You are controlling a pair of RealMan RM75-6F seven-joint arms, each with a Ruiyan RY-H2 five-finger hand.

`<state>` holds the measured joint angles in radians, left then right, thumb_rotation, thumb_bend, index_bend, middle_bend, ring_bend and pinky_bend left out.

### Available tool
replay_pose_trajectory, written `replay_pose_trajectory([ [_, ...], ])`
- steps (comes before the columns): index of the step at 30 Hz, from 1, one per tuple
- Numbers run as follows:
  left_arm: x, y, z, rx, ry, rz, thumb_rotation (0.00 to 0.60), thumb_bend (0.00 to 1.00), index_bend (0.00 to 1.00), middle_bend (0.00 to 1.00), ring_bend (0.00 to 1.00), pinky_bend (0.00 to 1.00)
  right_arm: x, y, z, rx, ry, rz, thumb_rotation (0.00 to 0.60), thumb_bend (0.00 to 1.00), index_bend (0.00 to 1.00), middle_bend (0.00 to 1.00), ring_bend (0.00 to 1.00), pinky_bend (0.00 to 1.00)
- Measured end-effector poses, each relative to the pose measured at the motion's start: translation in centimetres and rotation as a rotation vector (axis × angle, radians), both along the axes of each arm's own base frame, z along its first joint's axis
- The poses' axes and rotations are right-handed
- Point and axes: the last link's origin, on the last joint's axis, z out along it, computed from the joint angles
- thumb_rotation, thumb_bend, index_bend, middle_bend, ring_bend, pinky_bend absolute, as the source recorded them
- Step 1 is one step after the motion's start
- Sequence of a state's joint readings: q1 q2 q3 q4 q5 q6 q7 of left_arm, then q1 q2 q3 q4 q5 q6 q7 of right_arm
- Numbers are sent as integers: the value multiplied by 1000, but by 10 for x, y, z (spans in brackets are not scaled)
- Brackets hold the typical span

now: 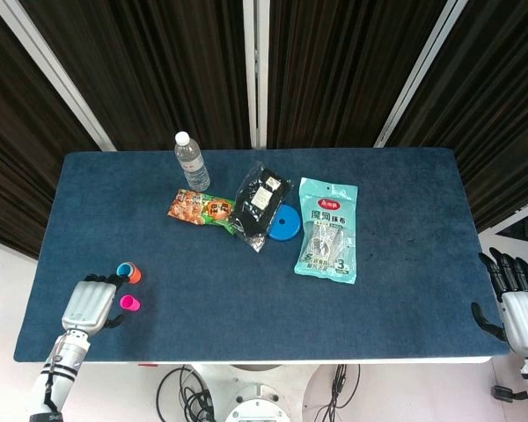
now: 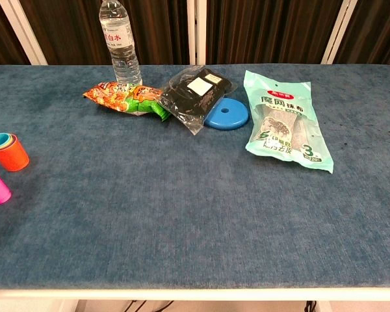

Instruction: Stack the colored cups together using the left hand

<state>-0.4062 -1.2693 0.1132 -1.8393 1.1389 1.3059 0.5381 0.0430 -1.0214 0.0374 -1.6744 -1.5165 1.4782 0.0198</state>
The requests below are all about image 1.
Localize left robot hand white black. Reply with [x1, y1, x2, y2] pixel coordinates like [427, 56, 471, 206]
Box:
[61, 273, 126, 332]

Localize white partition frame post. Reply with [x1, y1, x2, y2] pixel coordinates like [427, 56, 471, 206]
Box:
[242, 0, 270, 149]
[372, 0, 470, 149]
[0, 0, 118, 152]

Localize blue velvet table mat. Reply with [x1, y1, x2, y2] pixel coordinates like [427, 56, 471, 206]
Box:
[12, 148, 510, 364]

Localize clear plastic water bottle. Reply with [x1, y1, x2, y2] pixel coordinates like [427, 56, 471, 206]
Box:
[173, 131, 211, 193]

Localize black cable bundle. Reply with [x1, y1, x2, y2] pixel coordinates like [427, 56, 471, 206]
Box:
[155, 364, 217, 422]
[311, 363, 362, 422]

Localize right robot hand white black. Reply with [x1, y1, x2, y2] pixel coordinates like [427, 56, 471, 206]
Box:
[470, 246, 528, 355]

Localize mint green cloth package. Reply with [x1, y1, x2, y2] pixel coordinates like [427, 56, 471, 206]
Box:
[293, 177, 359, 285]

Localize blue disc with hole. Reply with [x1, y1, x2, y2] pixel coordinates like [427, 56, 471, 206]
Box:
[267, 204, 302, 242]

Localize black socks in clear bag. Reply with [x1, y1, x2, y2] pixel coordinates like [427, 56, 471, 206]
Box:
[230, 160, 295, 254]

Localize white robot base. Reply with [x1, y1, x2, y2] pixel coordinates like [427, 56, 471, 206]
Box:
[186, 362, 319, 422]

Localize dark brown pleated curtain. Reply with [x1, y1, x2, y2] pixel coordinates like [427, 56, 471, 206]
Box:
[0, 0, 103, 261]
[266, 0, 450, 149]
[385, 0, 528, 234]
[19, 0, 253, 152]

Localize orange green snack bag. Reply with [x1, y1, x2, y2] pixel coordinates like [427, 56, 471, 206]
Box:
[166, 188, 238, 232]

